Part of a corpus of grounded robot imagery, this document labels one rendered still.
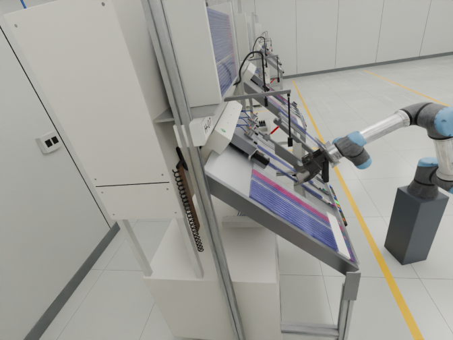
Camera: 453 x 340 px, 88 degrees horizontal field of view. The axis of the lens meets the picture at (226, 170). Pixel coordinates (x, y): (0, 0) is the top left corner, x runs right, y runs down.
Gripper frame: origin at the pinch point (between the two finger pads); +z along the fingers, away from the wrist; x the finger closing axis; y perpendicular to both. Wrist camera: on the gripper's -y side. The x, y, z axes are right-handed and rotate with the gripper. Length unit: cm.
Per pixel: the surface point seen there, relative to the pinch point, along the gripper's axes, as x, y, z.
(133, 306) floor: 19, -11, 147
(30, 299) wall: 32, 44, 183
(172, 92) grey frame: 42, 67, -3
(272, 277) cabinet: 35.4, -15.6, 26.5
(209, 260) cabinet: 27, 1, 52
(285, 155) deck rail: -30.0, 0.8, 3.0
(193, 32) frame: 28, 75, -14
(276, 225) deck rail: 38.0, 10.5, 5.2
